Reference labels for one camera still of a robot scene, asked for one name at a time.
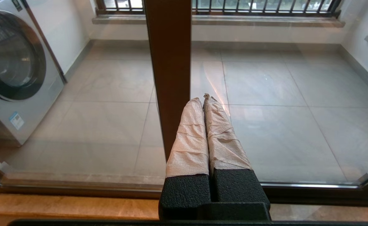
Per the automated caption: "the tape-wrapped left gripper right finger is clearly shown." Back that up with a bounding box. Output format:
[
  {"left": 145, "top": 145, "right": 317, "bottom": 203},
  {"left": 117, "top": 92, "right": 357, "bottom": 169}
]
[{"left": 199, "top": 93, "right": 271, "bottom": 221}]

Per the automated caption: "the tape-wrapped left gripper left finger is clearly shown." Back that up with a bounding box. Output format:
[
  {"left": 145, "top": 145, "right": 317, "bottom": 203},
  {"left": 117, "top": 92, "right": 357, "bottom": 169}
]
[{"left": 158, "top": 97, "right": 212, "bottom": 221}]

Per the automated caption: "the brown framed fixed glass door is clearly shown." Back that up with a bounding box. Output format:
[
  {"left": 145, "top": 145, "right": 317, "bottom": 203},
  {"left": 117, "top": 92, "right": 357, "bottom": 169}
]
[{"left": 0, "top": 0, "right": 192, "bottom": 200}]

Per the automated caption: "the long grey stone window sill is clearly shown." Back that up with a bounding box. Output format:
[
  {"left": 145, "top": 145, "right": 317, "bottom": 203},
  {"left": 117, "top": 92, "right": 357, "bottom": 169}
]
[{"left": 92, "top": 14, "right": 346, "bottom": 28}]

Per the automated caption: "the wide black window railing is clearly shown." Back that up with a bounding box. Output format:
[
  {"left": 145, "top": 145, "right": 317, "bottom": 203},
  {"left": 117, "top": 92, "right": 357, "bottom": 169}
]
[{"left": 95, "top": 0, "right": 343, "bottom": 17}]

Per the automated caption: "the grey front-load washing machine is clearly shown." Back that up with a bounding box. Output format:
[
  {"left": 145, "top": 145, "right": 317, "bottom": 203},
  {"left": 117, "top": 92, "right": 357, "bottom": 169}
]
[{"left": 0, "top": 0, "right": 65, "bottom": 146}]

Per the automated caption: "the dark door frame with track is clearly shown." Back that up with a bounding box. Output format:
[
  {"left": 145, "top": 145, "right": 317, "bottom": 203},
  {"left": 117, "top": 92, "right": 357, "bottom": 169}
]
[{"left": 262, "top": 169, "right": 368, "bottom": 207}]

